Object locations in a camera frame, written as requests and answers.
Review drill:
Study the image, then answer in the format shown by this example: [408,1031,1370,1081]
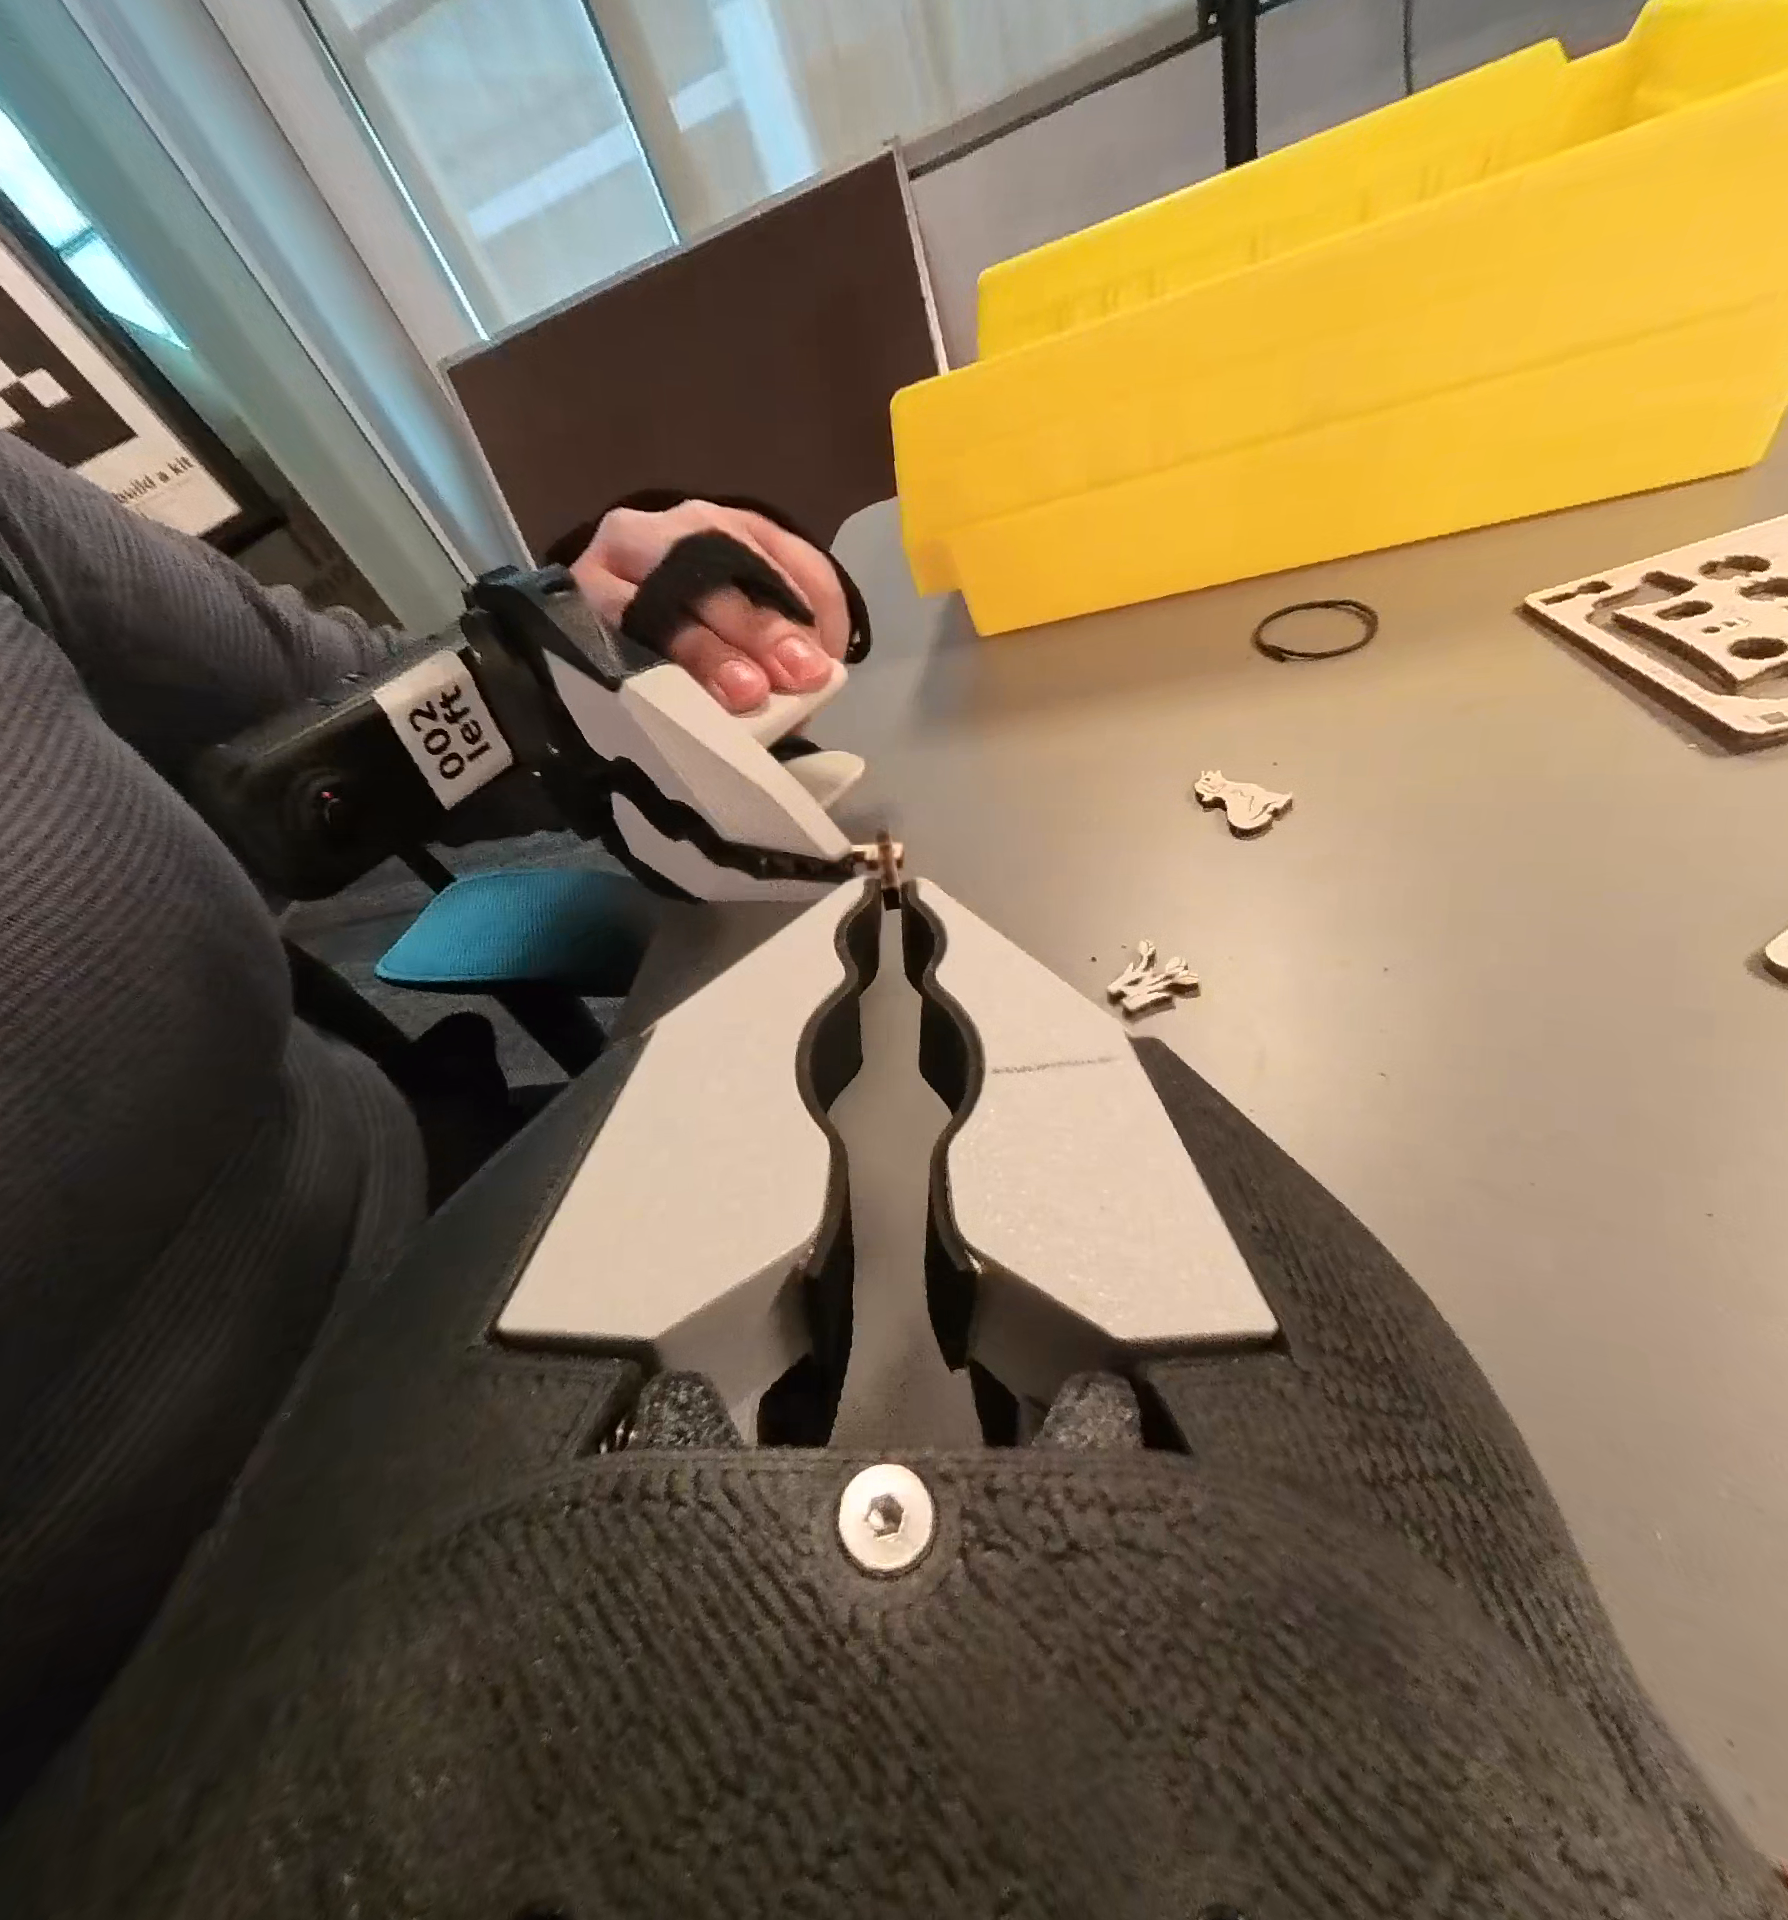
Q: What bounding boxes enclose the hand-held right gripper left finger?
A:
[493,882,890,1447]

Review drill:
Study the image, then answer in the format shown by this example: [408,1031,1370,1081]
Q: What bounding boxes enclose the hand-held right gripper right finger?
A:
[896,882,1281,1437]

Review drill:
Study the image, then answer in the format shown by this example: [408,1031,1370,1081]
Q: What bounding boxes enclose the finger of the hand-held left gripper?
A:
[603,795,838,905]
[555,675,853,857]

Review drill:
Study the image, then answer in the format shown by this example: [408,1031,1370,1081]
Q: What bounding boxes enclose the person's left forearm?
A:
[0,398,478,778]

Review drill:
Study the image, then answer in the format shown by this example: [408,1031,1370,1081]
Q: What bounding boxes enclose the person's left hand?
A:
[570,493,853,711]

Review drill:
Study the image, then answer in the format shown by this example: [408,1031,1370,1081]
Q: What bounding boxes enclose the blue chair seat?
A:
[372,867,639,992]

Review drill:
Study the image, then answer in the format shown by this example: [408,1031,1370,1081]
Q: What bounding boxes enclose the brown divider panel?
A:
[441,138,952,570]

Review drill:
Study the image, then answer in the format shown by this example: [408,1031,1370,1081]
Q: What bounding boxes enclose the cat-shaped wooden piece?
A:
[1194,766,1298,837]

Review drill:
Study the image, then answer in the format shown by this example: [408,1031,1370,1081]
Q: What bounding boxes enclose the large paned window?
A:
[292,0,1210,343]

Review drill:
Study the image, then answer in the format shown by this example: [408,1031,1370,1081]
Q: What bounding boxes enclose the black rubber band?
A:
[1252,596,1380,661]

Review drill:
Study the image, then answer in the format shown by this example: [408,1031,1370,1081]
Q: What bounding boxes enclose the person's grey sweater torso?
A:
[0,579,432,1802]

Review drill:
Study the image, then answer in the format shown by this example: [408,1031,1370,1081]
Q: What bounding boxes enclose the black and white poster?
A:
[0,156,290,554]

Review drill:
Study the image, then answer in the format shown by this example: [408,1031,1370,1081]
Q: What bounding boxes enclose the yellow plastic bin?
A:
[972,0,1788,368]
[890,63,1788,640]

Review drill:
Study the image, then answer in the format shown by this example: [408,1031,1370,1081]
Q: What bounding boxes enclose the wooden sheet with round holes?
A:
[1519,493,1788,744]

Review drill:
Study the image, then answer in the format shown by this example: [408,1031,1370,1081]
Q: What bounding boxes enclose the black tripod stand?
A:
[1199,0,1270,169]

